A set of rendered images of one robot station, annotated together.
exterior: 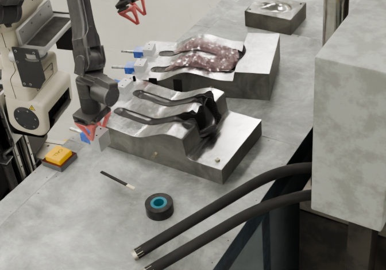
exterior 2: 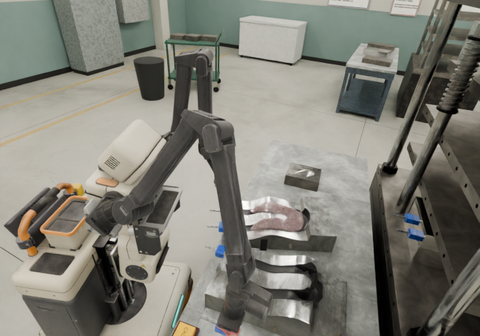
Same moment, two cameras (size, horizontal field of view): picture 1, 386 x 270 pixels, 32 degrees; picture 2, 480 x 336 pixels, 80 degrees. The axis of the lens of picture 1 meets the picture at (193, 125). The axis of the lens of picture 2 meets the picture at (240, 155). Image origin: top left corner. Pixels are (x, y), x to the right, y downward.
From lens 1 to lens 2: 1.25 m
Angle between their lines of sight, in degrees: 15
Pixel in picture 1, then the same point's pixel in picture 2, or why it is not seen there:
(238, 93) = (309, 248)
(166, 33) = (195, 166)
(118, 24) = not seen: hidden behind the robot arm
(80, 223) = not seen: outside the picture
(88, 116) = (234, 322)
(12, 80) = (128, 246)
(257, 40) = (311, 203)
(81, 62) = (238, 279)
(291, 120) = (357, 273)
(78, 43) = (234, 259)
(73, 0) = (229, 214)
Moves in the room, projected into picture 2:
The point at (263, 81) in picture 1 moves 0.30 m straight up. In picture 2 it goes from (331, 240) to (348, 189)
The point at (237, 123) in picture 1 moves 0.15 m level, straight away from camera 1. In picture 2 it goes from (331, 287) to (315, 255)
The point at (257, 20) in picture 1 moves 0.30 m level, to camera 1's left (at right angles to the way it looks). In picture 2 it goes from (293, 181) to (246, 188)
